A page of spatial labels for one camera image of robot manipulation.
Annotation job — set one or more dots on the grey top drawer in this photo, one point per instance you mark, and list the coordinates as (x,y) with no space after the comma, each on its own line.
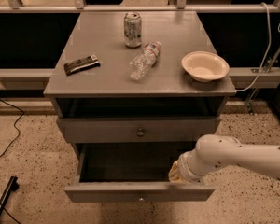
(124,130)

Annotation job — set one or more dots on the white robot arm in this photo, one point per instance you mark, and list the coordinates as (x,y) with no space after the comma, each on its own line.
(214,152)

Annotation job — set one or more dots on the silver soda can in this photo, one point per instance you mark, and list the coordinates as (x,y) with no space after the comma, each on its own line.
(132,30)

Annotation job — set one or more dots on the grey drawer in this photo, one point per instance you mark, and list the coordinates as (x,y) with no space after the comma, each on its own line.
(132,172)
(124,130)

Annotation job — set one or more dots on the dark snack bar wrapper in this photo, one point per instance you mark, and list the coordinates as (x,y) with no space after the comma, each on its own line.
(81,65)

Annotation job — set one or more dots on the white paper bowl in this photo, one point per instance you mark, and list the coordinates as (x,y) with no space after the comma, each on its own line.
(205,66)

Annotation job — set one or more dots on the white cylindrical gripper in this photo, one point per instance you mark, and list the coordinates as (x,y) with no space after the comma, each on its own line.
(184,168)

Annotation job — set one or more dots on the clear plastic water bottle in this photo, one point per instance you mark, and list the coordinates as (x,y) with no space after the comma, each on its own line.
(143,61)

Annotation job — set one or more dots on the metal railing frame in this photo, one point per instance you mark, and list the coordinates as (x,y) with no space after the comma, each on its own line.
(37,8)

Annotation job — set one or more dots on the black stand leg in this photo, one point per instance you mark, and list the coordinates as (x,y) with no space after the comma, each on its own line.
(11,186)

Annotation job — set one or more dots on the grey wooden drawer cabinet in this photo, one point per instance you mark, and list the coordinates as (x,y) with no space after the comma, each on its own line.
(108,91)

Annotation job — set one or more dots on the metal tripod stand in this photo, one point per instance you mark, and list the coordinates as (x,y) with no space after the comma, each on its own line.
(255,91)

